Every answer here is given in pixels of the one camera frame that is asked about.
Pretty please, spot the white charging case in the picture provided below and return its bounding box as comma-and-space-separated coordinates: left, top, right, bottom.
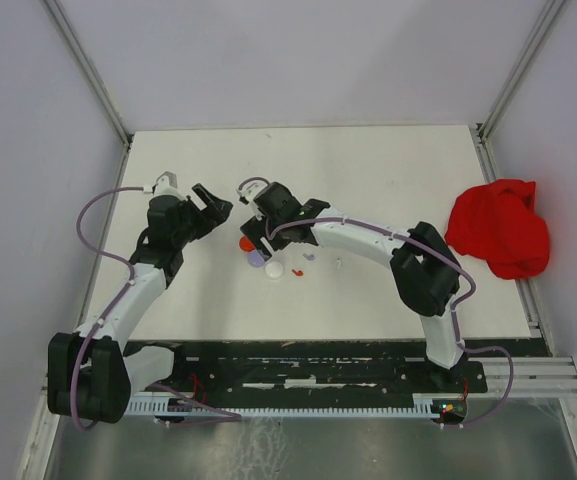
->
264, 261, 285, 280

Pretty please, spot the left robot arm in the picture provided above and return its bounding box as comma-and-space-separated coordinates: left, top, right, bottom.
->
47, 177, 233, 430

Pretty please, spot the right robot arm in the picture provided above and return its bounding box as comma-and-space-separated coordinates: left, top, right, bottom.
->
237, 177, 476, 391

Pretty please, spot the orange charging case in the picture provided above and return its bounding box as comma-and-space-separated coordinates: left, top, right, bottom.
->
239, 236, 255, 252

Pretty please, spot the purple charging case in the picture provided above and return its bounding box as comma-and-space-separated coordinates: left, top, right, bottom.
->
247, 250, 266, 268

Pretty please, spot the red cloth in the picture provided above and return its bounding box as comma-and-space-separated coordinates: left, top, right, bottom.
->
445, 179, 551, 280

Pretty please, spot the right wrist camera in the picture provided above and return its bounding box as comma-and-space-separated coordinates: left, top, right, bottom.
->
237, 177, 269, 205

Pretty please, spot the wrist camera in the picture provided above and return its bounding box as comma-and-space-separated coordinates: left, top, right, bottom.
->
237, 177, 269, 205
153, 171, 179, 196

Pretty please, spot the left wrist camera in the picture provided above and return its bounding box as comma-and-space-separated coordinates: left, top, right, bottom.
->
153, 171, 179, 196

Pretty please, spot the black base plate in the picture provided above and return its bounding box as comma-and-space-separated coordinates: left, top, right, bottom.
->
162, 341, 488, 410

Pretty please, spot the white cable duct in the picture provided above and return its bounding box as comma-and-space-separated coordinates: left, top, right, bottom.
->
125, 392, 444, 417

